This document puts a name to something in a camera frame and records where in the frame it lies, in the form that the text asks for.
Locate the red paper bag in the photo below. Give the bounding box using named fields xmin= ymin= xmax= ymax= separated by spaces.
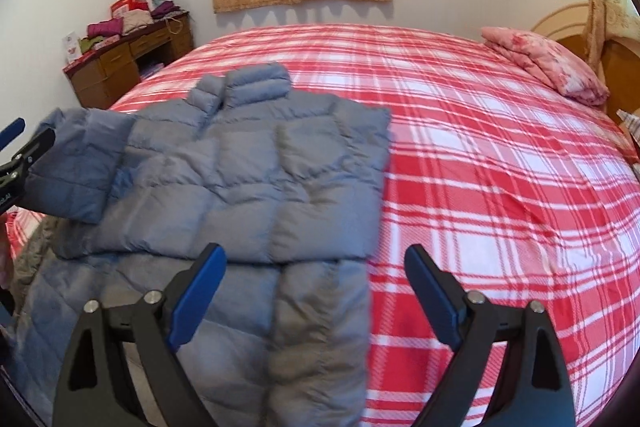
xmin=110 ymin=0 xmax=151 ymax=18

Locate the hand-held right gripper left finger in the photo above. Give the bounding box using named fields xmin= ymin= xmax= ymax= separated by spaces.
xmin=52 ymin=243 xmax=228 ymax=427

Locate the folded magenta clothing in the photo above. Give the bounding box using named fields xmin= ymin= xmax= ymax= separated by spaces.
xmin=87 ymin=18 xmax=124 ymax=38

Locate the folded purple clothing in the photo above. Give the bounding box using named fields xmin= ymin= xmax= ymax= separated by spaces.
xmin=150 ymin=0 xmax=183 ymax=20

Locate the olive knitted cloth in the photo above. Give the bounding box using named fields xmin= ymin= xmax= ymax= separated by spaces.
xmin=12 ymin=214 xmax=58 ymax=303

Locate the folded pink floral quilt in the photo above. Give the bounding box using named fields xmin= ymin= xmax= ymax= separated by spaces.
xmin=481 ymin=26 xmax=611 ymax=108

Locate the bed with red plaid sheet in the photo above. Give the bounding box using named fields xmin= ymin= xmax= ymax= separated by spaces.
xmin=10 ymin=24 xmax=640 ymax=427

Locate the beige patterned side curtain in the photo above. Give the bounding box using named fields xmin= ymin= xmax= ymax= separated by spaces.
xmin=585 ymin=0 xmax=640 ymax=72

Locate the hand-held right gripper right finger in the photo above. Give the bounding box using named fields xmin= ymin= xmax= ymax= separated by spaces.
xmin=404 ymin=244 xmax=576 ymax=427

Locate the grey-blue puffer jacket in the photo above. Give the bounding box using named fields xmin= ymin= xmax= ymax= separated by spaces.
xmin=7 ymin=62 xmax=393 ymax=427

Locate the white card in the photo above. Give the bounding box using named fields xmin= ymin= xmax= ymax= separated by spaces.
xmin=62 ymin=31 xmax=82 ymax=60

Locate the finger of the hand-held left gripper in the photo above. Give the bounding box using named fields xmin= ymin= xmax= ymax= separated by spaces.
xmin=0 ymin=117 xmax=26 ymax=152
xmin=0 ymin=127 xmax=57 ymax=188

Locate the folded beige clothing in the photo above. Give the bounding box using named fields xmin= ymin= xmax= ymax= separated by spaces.
xmin=122 ymin=9 xmax=152 ymax=32

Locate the striped pillow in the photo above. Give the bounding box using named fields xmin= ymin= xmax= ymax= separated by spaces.
xmin=616 ymin=108 xmax=640 ymax=162

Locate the wooden headboard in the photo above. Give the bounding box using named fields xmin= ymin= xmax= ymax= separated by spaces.
xmin=530 ymin=4 xmax=640 ymax=148

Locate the brown wooden desk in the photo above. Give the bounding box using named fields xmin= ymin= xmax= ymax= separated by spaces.
xmin=62 ymin=12 xmax=196 ymax=110

